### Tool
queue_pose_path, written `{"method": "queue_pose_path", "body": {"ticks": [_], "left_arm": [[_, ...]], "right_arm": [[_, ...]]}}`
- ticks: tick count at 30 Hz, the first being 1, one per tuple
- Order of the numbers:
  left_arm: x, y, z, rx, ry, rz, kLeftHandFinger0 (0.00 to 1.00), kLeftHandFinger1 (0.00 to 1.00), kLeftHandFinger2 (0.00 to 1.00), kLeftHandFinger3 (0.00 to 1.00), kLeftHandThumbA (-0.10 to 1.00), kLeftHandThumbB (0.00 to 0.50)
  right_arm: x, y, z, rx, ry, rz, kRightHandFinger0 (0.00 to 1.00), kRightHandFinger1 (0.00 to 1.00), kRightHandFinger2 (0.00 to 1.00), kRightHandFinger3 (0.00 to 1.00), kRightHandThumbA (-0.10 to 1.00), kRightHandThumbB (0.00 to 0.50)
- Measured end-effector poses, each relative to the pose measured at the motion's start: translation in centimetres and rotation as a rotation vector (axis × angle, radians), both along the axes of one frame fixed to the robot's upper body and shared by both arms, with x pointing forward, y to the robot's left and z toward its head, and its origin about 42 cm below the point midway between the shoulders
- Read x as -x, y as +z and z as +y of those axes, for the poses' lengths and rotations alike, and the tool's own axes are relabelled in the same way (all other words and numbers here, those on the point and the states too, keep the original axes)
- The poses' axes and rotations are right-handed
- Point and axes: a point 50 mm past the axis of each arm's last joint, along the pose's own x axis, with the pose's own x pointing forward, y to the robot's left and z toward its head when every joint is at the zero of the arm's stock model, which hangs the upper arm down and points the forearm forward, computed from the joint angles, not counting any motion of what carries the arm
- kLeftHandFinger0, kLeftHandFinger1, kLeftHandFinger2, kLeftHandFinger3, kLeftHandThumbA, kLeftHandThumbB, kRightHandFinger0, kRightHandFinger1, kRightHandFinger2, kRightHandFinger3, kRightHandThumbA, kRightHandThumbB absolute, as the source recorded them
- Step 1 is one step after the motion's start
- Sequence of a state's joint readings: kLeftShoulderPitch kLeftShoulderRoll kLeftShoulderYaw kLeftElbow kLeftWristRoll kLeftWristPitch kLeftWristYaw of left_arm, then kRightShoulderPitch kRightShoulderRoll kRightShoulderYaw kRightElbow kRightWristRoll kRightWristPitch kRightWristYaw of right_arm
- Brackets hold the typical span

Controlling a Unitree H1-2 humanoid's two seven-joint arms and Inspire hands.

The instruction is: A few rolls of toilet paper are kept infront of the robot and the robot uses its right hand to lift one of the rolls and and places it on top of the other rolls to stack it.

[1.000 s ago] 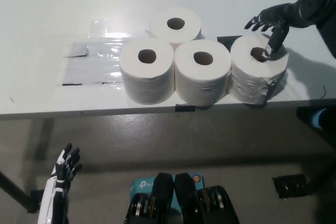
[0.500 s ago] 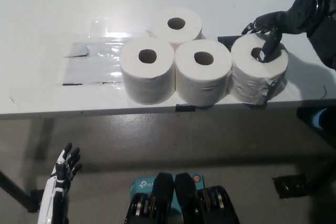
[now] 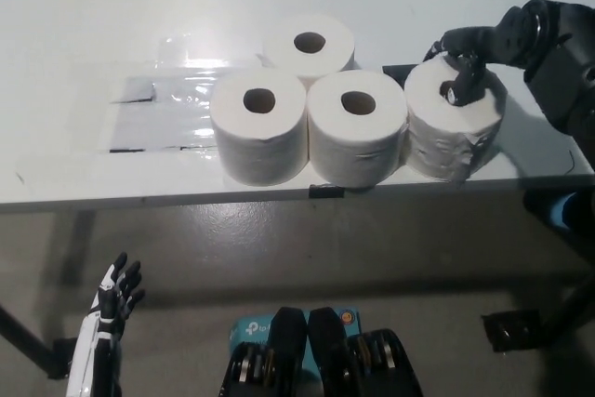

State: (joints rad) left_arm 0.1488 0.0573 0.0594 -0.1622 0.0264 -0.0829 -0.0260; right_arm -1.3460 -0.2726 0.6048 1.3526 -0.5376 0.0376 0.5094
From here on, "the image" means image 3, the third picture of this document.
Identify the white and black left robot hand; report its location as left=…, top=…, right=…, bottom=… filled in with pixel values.
left=64, top=251, right=145, bottom=397

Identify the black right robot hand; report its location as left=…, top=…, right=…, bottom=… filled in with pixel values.
left=420, top=0, right=540, bottom=108

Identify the white toilet paper roll with tape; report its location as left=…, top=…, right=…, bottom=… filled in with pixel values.
left=403, top=55, right=508, bottom=183

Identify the black diagonal table leg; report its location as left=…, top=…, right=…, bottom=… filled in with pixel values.
left=543, top=275, right=595, bottom=337
left=0, top=303, right=60, bottom=377

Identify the black square tape patch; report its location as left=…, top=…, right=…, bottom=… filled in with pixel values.
left=381, top=64, right=422, bottom=86

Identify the teal tp-link box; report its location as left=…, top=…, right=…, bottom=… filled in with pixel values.
left=228, top=306, right=363, bottom=375

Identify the black object with blue part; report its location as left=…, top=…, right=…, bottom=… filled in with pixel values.
left=522, top=190, right=595, bottom=235

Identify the black tape strip on table edge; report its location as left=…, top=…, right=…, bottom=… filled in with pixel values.
left=308, top=184, right=346, bottom=198

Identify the clear tape sheet over grey patch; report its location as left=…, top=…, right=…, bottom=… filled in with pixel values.
left=106, top=33, right=222, bottom=154

